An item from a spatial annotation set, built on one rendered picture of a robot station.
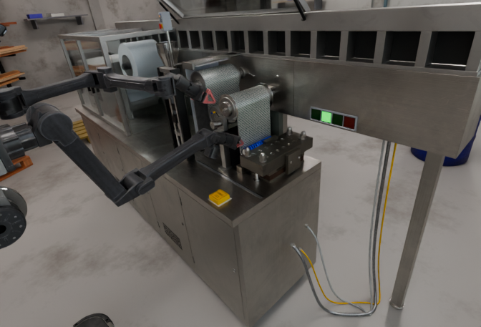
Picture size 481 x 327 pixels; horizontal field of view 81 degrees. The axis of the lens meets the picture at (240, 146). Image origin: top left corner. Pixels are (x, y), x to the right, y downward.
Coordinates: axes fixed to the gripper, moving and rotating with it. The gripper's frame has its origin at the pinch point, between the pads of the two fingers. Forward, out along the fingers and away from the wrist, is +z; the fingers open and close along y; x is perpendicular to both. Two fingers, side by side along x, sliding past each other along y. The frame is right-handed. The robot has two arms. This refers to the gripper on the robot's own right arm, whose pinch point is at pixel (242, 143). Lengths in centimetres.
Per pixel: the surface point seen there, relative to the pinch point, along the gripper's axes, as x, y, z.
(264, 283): -69, 26, 23
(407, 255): -31, 74, 72
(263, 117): 16.2, 0.3, 9.3
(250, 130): 7.7, 0.3, 3.2
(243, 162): -8.2, 6.8, -1.7
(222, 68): 35.9, -27.0, -5.0
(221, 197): -25.1, 12.2, -14.8
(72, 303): -141, -76, -31
